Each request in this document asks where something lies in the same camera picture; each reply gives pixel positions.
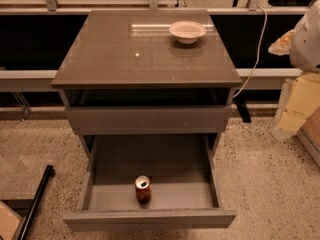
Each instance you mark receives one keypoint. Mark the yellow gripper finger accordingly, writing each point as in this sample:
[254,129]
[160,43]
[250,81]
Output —
[299,99]
[282,45]

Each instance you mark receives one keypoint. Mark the cardboard box right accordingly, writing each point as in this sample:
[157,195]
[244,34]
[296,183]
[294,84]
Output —
[309,135]

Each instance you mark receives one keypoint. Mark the white bowl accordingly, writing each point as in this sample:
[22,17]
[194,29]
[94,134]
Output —
[187,32]

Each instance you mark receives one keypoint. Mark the wooden box bottom left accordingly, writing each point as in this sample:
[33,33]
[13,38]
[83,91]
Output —
[10,223]

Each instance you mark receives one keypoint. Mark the grey drawer cabinet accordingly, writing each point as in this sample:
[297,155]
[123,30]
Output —
[130,59]

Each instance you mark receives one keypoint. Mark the open grey middle drawer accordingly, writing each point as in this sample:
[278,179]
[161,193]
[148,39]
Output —
[183,191]

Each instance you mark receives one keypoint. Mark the black table leg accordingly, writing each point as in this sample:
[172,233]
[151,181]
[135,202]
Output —
[242,108]

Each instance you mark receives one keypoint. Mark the red coke can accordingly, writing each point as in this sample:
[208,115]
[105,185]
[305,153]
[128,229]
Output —
[143,189]

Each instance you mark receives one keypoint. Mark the closed grey top drawer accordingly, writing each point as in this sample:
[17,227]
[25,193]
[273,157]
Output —
[147,120]

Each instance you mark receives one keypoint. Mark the black pole on floor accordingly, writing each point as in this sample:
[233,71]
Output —
[48,173]

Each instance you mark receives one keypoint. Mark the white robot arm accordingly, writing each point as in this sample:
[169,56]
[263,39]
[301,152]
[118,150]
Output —
[304,52]

